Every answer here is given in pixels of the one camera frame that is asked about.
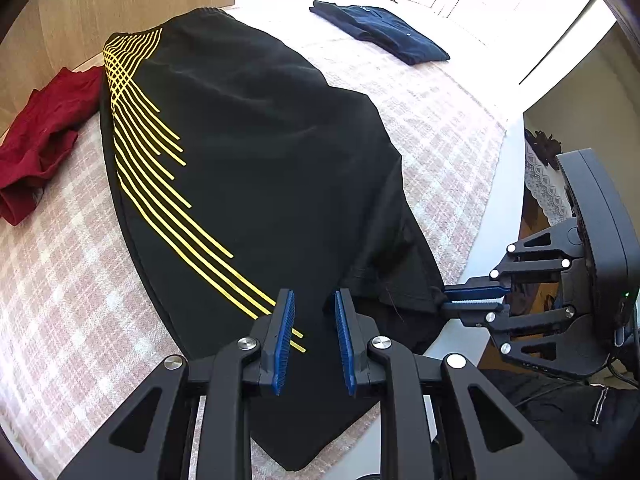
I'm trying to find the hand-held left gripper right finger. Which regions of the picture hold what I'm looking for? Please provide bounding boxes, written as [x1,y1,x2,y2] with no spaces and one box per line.
[334,288,581,480]

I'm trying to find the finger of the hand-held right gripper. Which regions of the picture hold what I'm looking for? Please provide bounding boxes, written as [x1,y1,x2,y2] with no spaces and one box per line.
[441,301,596,367]
[442,223,586,301]

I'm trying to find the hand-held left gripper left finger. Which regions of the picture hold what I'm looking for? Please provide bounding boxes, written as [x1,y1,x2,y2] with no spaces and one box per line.
[57,288,296,480]

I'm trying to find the black shorts with yellow stripes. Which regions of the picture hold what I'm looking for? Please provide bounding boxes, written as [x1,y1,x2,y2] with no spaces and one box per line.
[99,6,446,472]

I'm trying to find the white lace cloth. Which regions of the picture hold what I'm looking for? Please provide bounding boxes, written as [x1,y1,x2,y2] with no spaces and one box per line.
[524,129,575,226]

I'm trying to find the dark ornament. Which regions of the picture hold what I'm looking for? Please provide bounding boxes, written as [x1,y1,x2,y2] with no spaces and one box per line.
[531,130,563,171]

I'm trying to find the person's black trousers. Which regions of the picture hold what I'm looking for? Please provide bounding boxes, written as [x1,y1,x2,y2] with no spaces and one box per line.
[479,366,640,480]

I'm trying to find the pink plaid blanket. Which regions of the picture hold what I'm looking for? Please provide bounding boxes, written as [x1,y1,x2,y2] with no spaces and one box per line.
[0,2,508,480]

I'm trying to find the folded navy garment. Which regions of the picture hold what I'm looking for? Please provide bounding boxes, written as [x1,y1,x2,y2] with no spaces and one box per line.
[308,0,451,66]

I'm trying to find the red garment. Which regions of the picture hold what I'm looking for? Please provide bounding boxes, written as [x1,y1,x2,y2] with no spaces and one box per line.
[0,66,105,227]

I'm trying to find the wooden cabinet panel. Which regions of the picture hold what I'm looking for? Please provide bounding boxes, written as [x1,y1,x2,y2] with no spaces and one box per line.
[0,0,239,138]

